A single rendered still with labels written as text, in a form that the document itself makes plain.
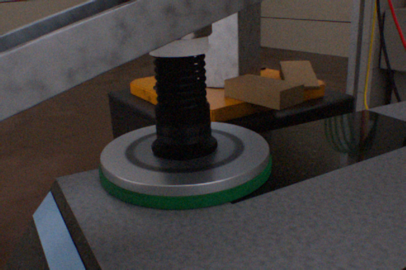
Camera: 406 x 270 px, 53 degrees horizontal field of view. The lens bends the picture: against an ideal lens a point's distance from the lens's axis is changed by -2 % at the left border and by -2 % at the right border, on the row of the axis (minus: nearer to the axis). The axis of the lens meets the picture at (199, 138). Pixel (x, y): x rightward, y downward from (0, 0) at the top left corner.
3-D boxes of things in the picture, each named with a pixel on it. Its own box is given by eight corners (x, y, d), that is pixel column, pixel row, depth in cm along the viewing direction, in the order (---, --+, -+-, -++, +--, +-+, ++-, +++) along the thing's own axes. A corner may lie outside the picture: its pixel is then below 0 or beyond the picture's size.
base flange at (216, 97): (126, 92, 145) (125, 78, 143) (237, 71, 169) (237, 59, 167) (202, 127, 106) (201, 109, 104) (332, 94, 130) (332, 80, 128)
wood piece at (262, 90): (224, 97, 118) (224, 79, 116) (248, 90, 124) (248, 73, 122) (279, 110, 103) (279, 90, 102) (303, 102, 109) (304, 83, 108)
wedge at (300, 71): (279, 75, 141) (279, 61, 139) (308, 75, 140) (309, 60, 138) (285, 90, 122) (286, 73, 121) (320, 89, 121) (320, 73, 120)
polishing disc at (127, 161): (107, 135, 62) (106, 127, 62) (246, 123, 64) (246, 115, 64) (92, 205, 42) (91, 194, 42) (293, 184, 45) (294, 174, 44)
